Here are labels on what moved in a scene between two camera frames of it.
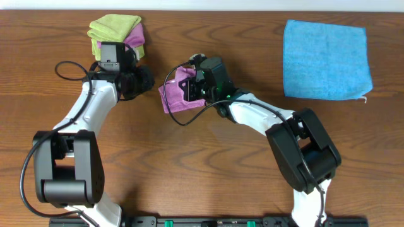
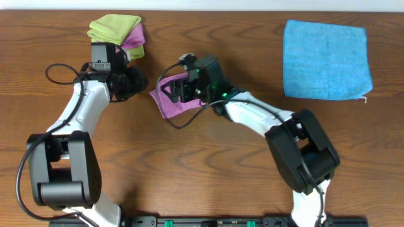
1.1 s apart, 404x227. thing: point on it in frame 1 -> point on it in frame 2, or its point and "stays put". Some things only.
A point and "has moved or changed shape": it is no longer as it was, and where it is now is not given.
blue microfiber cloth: x=325 y=62 stays put
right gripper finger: x=185 y=89 -> x=177 y=89
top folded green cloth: x=113 y=28 stays put
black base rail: x=211 y=221 stays put
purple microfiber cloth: x=174 y=94 has moved or changed shape
